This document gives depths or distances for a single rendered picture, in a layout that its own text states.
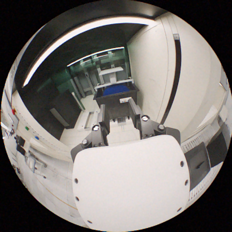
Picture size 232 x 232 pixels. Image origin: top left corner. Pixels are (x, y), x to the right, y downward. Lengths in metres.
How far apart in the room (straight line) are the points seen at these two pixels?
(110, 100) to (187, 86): 0.31
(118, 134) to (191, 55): 0.48
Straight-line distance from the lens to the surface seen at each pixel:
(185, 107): 0.17
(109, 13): 0.22
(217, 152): 0.88
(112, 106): 0.37
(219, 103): 1.61
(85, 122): 0.60
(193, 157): 0.58
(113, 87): 0.43
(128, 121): 0.45
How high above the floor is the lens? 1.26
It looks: 44 degrees down
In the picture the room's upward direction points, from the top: 15 degrees counter-clockwise
